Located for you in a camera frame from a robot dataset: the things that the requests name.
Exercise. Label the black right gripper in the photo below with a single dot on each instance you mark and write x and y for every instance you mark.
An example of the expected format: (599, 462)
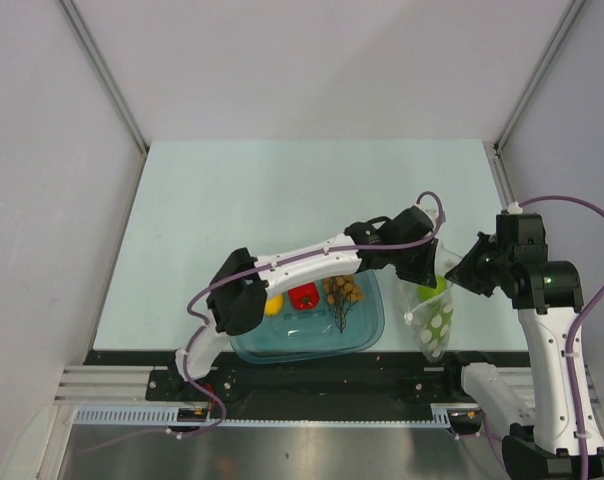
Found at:
(464, 274)

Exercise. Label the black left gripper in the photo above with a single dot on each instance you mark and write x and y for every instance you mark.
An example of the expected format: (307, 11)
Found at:
(424, 274)

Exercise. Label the green fake apple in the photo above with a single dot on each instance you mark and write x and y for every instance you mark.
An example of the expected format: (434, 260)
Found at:
(426, 293)

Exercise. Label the clear polka dot zip bag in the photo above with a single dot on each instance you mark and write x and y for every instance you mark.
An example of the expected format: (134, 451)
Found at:
(412, 310)

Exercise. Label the brown fake berry bunch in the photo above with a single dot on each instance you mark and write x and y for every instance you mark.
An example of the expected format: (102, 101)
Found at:
(342, 294)

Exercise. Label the red fake food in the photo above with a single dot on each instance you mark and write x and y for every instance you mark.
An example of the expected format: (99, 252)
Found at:
(304, 297)

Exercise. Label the yellow fake lemon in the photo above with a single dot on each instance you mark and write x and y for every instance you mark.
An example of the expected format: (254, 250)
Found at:
(274, 305)

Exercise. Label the green fake food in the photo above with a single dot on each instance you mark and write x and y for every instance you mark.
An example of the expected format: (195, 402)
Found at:
(435, 332)

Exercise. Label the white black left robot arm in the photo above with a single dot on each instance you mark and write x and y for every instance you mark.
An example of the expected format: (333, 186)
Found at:
(234, 301)

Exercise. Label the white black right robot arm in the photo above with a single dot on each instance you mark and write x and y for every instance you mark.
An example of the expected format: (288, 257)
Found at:
(558, 438)

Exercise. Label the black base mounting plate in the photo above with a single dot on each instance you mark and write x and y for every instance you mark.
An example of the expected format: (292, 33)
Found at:
(508, 364)

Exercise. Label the teal transparent plastic container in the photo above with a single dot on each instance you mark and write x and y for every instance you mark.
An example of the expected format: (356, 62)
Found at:
(296, 335)

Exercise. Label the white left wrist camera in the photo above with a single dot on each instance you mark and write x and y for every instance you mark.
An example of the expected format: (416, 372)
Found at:
(435, 216)

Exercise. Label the right aluminium corner post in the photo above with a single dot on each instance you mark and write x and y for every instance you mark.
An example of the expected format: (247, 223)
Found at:
(542, 68)

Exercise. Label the aluminium corner post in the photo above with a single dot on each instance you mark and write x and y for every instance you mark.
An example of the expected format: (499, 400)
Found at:
(99, 65)
(542, 68)

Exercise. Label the aluminium front frame rail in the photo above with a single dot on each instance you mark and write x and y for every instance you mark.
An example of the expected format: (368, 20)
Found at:
(102, 384)

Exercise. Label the left aluminium corner post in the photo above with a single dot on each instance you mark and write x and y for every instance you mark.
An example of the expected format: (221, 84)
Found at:
(99, 65)

